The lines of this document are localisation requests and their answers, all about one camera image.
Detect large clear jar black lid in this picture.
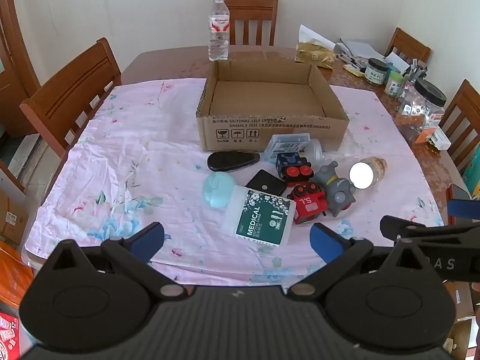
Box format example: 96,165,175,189
394,79,448,145

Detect black oval case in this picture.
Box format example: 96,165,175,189
207,151,260,174

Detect red printed box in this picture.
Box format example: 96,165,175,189
0,311,20,360

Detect black square pouch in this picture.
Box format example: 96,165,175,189
245,169,289,197

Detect bundle of pens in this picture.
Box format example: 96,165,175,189
407,58,428,83

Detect brown cardboard carton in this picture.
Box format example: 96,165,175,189
446,281,480,346

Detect gold tissue packet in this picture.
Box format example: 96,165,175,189
293,24,337,69

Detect wooden door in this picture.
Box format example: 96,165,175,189
0,0,42,139

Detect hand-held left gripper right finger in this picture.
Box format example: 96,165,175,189
287,222,440,301

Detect grey toy animal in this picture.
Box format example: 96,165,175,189
311,160,356,217

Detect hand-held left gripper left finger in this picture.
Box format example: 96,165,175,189
48,222,188,301

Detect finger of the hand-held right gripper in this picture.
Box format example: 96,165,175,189
446,197,480,220
380,215,480,241

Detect teal paper bag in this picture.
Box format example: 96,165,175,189
463,155,480,199

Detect cardboard box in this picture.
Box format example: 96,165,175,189
0,191,30,244
196,59,350,153

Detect clear plastic card box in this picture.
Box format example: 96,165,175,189
263,133,311,164

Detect small jar with green lid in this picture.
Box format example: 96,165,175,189
384,71,405,97

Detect light blue plastic case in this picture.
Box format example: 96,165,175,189
202,172,236,209

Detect clear plastic bottle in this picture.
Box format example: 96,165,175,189
302,138,357,166

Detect wooden chair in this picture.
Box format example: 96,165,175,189
224,0,279,46
385,27,432,69
439,79,480,175
19,37,122,160

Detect cardboard box on floor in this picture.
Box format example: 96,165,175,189
0,191,30,244

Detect plastic water bottle red label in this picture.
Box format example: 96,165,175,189
208,0,230,62

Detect cotton swab container green label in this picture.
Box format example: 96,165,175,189
220,185,297,249

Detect pink floral tablecloth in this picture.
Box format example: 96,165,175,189
21,77,449,284

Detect small white box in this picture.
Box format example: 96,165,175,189
427,127,452,151

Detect red toy train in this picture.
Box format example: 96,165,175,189
287,183,329,226

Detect jar with shiny lid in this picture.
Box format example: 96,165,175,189
349,156,388,190

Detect dark jar with black lid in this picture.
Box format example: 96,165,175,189
364,58,389,85

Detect stack of papers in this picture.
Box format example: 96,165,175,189
335,38,381,59

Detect black toy car red wheels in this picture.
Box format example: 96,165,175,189
275,152,314,187

